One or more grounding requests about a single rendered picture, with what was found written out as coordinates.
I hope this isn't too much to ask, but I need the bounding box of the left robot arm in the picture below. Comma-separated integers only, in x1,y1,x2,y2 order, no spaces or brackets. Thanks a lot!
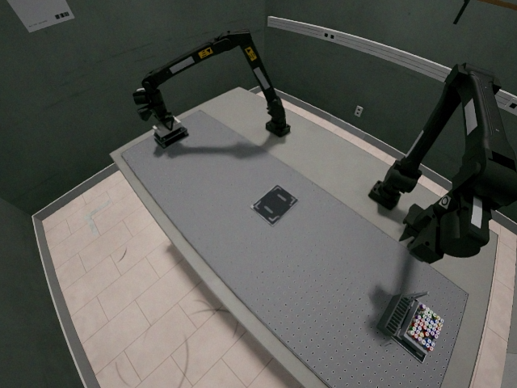
371,62,517,264

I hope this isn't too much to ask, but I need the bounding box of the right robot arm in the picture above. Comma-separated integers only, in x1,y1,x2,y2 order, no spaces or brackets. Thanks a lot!
132,29,291,134

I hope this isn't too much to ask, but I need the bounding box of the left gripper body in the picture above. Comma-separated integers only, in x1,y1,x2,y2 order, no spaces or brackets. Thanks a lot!
403,202,441,238

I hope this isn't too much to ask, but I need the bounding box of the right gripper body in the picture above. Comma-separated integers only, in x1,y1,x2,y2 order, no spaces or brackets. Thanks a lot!
157,100,172,123

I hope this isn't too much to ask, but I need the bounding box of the white grid rack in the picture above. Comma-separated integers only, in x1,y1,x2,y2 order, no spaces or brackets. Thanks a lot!
153,118,182,137

